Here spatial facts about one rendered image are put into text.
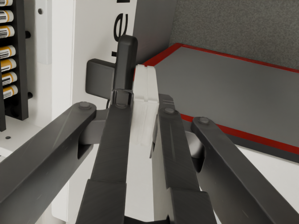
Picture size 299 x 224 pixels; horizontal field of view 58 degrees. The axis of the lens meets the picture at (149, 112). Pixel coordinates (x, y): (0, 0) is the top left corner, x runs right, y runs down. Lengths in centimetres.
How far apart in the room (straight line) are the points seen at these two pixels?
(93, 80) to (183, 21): 92
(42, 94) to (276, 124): 38
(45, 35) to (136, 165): 23
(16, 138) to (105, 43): 17
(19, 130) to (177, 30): 86
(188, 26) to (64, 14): 94
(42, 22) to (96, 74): 12
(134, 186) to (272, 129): 24
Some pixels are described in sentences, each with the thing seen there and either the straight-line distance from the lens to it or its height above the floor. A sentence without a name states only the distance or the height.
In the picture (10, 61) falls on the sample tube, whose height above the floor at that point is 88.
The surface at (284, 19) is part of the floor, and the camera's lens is 110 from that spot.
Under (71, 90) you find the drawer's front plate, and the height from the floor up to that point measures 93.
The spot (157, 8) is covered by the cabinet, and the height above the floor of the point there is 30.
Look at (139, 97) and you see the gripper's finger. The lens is 15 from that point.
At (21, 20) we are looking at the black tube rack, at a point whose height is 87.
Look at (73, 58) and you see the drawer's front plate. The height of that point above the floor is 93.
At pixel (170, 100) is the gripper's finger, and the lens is 17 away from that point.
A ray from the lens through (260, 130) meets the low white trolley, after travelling 47.
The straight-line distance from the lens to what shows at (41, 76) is 34.
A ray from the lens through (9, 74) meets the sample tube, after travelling 31.
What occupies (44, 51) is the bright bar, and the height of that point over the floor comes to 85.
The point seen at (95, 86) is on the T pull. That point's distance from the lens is 21.
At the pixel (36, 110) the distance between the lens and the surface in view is 37.
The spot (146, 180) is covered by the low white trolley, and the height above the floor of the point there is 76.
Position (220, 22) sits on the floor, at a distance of 109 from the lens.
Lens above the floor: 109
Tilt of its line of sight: 61 degrees down
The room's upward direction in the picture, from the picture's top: 139 degrees counter-clockwise
